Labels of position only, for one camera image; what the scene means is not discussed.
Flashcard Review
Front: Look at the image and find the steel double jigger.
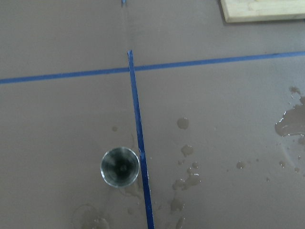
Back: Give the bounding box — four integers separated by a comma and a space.
100, 146, 140, 188

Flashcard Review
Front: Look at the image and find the bamboo cutting board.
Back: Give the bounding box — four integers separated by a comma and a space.
220, 0, 305, 23

